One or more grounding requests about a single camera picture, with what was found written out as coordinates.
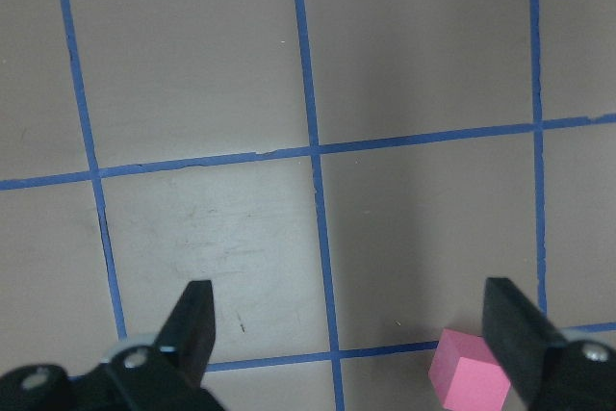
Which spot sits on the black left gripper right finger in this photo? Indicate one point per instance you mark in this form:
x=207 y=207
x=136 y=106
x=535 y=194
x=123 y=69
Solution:
x=523 y=341

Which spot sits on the pink cube near arm base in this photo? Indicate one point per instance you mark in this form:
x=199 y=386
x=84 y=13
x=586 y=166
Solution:
x=465 y=374

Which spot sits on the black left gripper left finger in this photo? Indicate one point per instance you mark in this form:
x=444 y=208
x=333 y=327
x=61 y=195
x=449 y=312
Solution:
x=187 y=336

